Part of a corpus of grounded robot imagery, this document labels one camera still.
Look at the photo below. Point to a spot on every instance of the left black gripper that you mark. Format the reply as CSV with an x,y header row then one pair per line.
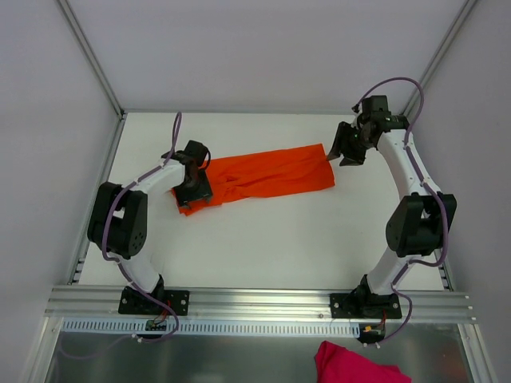
x,y
196,191

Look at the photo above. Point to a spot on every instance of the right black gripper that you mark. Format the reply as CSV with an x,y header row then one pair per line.
x,y
350,143

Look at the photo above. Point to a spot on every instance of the orange t-shirt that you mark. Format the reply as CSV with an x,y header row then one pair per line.
x,y
265,175

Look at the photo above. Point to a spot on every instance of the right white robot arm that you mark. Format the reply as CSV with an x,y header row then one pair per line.
x,y
420,223

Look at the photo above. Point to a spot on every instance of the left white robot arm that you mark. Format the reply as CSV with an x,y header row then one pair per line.
x,y
118,224

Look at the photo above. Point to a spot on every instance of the pink t-shirt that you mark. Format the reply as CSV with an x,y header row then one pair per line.
x,y
335,363

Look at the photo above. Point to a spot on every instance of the right aluminium frame post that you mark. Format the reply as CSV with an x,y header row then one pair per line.
x,y
435,60

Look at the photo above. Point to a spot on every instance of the aluminium frame post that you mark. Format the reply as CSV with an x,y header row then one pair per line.
x,y
435,60
91,58

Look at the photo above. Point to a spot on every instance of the left aluminium frame post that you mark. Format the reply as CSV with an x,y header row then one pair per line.
x,y
91,58

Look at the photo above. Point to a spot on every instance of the aluminium mounting rail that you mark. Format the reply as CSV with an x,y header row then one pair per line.
x,y
256,304

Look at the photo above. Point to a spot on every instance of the slotted white cable duct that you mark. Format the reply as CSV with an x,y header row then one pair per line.
x,y
212,327

